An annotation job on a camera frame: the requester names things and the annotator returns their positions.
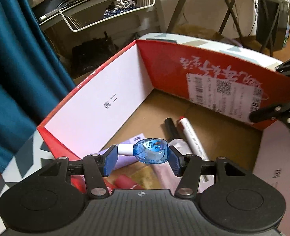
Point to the red white marker pen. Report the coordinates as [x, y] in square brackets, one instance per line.
[191, 138]

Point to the pink checkered black pen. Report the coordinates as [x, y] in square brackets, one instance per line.
[172, 132]

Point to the cluttered white desk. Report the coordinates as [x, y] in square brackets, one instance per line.
[69, 14]

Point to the blue correction tape dispenser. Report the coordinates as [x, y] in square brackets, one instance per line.
[147, 151]

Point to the geometric patterned table cover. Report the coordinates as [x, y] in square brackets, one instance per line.
[99, 106]

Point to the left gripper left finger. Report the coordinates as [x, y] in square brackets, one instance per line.
[95, 168]

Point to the red strawberry cardboard box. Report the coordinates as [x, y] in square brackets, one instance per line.
[219, 112]

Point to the blue curtain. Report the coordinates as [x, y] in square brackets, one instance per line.
[32, 79]

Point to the red lipstick tube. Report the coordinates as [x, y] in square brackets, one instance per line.
[125, 182]

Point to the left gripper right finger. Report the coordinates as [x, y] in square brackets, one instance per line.
[188, 168]

